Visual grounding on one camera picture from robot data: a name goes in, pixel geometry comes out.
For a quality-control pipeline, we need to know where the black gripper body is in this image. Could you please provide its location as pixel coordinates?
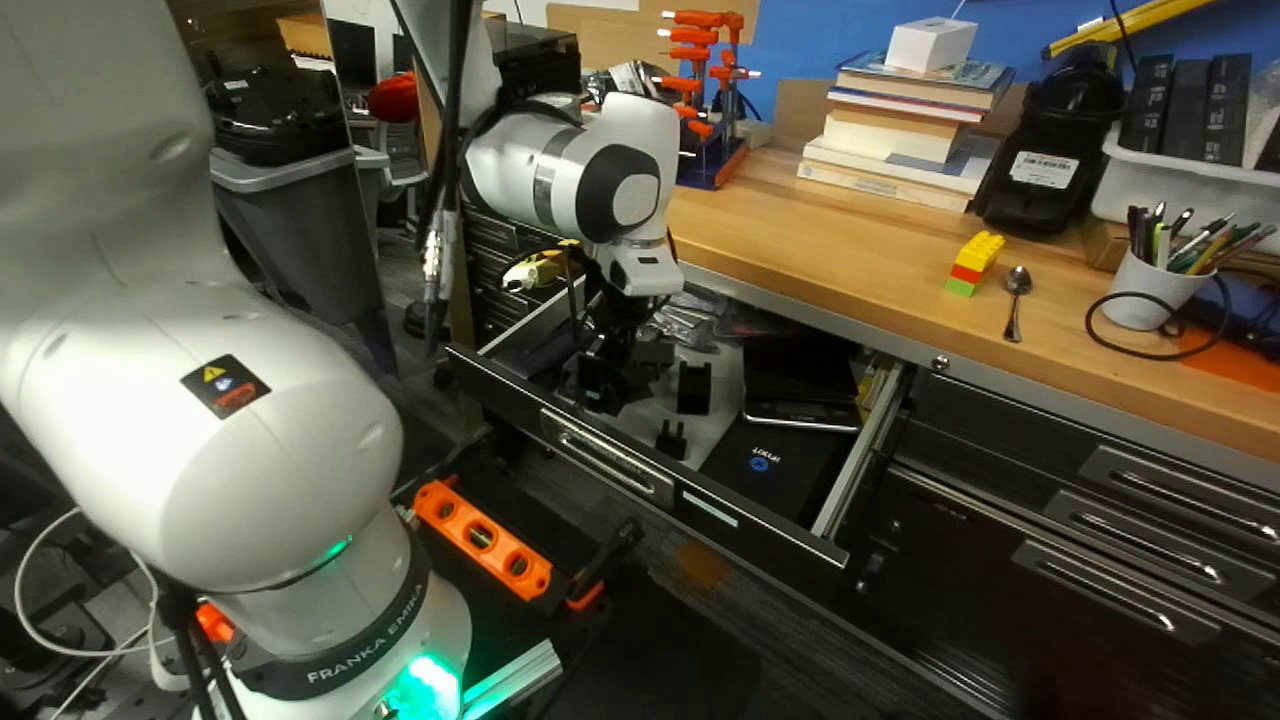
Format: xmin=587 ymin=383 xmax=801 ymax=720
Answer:
xmin=571 ymin=281 xmax=670 ymax=362

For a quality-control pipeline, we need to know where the open metal drawer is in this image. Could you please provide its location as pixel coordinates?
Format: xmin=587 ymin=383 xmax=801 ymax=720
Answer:
xmin=446 ymin=251 xmax=913 ymax=578

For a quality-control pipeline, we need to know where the dark drawer cabinet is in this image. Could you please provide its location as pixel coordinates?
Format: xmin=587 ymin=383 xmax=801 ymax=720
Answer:
xmin=455 ymin=184 xmax=1280 ymax=720

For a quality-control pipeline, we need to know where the black blocky part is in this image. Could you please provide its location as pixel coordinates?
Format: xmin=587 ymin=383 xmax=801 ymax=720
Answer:
xmin=671 ymin=357 xmax=715 ymax=415

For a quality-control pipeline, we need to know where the small black plug part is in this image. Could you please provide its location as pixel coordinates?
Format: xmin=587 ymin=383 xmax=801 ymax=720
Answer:
xmin=653 ymin=415 xmax=697 ymax=464

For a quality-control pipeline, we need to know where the clear plastic bag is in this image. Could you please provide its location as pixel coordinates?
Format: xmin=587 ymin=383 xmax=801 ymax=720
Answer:
xmin=660 ymin=294 xmax=738 ymax=354

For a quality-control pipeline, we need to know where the black notebook with blue logo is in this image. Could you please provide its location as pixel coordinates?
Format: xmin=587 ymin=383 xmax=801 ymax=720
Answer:
xmin=697 ymin=409 xmax=858 ymax=529

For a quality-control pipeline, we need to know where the orange spirit level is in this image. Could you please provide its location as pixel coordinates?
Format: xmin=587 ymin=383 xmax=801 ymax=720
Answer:
xmin=410 ymin=476 xmax=555 ymax=607

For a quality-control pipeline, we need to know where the black equipment case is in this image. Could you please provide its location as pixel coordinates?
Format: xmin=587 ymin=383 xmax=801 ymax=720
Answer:
xmin=484 ymin=21 xmax=586 ymax=96

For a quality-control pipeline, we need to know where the brown cardboard sheet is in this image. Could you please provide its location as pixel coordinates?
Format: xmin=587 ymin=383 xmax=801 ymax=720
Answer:
xmin=544 ymin=0 xmax=765 ymax=73

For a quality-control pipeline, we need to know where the wide pale book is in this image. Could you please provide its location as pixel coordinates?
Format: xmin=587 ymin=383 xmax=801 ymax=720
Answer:
xmin=797 ymin=141 xmax=993 ymax=217

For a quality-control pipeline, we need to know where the red rounded object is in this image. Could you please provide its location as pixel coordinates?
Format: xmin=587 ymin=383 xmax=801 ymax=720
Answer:
xmin=368 ymin=73 xmax=425 ymax=129

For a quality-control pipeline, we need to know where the thick cream paged book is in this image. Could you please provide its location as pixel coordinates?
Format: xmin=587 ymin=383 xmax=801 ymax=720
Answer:
xmin=811 ymin=83 xmax=1006 ymax=174

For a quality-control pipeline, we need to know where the grey plastic bin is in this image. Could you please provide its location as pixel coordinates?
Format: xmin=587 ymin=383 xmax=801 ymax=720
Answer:
xmin=204 ymin=78 xmax=382 ymax=327

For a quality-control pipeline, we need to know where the yellow red green block stack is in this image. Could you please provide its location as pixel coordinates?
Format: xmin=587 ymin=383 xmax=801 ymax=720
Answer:
xmin=945 ymin=228 xmax=1014 ymax=300

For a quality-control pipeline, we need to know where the thin dark cover book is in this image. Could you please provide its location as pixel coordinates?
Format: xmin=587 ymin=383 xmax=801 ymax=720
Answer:
xmin=834 ymin=58 xmax=1014 ymax=99

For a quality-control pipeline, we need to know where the metal spoon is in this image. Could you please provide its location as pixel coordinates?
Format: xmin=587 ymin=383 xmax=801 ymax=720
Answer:
xmin=1002 ymin=262 xmax=1037 ymax=347

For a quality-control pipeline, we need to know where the small white box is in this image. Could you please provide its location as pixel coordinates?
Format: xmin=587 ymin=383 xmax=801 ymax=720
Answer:
xmin=884 ymin=15 xmax=980 ymax=78

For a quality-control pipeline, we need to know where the white pen cup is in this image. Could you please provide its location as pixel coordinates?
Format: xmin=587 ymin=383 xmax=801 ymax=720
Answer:
xmin=1105 ymin=244 xmax=1214 ymax=336

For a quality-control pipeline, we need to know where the black ribbed block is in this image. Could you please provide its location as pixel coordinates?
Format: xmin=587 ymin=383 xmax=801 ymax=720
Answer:
xmin=1115 ymin=51 xmax=1178 ymax=152
xmin=1204 ymin=51 xmax=1255 ymax=174
xmin=1164 ymin=51 xmax=1215 ymax=165

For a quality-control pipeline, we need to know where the white plastic bin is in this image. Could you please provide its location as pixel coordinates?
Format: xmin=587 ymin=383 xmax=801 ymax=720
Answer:
xmin=1089 ymin=126 xmax=1280 ymax=251

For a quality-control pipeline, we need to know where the orange flat sheet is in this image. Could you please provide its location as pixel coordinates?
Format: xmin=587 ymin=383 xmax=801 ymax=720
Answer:
xmin=1185 ymin=336 xmax=1280 ymax=398

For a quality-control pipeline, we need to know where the yellow spirit level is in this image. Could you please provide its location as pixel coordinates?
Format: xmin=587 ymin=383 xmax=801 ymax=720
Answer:
xmin=1044 ymin=0 xmax=1215 ymax=66

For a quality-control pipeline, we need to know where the blue wall board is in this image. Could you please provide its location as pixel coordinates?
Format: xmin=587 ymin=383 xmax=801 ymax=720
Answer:
xmin=738 ymin=0 xmax=1280 ymax=126

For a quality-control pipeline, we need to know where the black looped cable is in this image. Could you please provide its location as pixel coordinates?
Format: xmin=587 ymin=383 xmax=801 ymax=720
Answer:
xmin=1081 ymin=283 xmax=1235 ymax=366

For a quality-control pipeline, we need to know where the white floor cable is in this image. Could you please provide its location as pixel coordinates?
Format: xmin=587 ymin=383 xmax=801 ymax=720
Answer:
xmin=13 ymin=504 xmax=192 ymax=698

